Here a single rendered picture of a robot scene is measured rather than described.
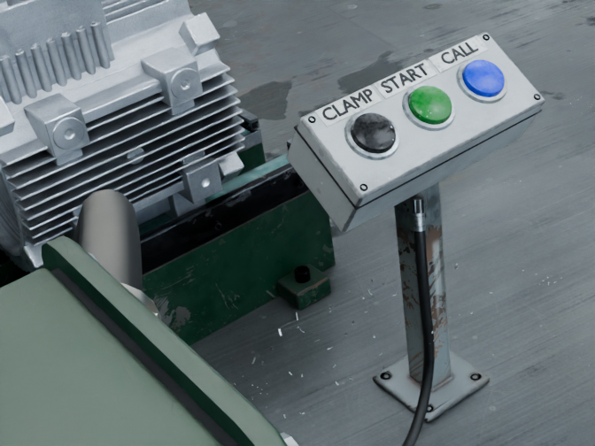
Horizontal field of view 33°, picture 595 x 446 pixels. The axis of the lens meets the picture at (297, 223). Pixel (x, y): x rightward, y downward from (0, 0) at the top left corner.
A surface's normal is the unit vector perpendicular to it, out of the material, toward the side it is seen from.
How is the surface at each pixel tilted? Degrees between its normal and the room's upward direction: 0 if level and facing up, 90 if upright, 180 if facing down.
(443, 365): 90
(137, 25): 88
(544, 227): 0
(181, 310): 90
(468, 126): 33
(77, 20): 90
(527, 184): 0
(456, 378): 0
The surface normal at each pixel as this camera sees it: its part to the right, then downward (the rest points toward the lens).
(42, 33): 0.59, 0.38
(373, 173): 0.22, -0.48
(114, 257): 0.37, -0.87
